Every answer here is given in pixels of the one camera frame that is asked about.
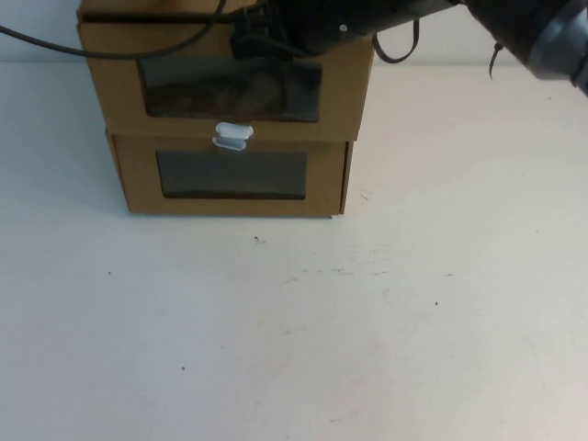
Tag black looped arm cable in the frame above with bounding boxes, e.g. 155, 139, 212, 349
372, 18, 422, 64

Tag long black cable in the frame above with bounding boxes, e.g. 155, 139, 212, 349
0, 0, 227, 60

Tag white plastic drawer handle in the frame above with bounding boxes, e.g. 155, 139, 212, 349
211, 136, 249, 152
214, 121, 255, 140

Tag black cable tie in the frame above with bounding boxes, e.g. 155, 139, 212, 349
488, 40, 505, 80

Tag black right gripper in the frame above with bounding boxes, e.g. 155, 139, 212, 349
230, 0, 466, 60

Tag cardboard drawer with window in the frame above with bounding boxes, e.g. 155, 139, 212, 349
76, 17, 376, 141

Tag cardboard shoe box with window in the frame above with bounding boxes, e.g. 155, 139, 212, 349
105, 128, 357, 220

